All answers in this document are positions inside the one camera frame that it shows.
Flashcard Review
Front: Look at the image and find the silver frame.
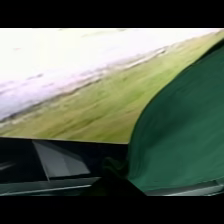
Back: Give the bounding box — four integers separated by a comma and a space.
0, 139, 224, 197

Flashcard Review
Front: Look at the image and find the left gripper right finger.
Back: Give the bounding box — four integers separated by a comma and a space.
115, 163, 148, 197

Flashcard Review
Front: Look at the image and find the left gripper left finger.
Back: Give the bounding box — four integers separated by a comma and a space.
83, 163, 116, 197

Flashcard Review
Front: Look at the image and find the green garment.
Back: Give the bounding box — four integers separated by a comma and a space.
101, 39, 224, 194

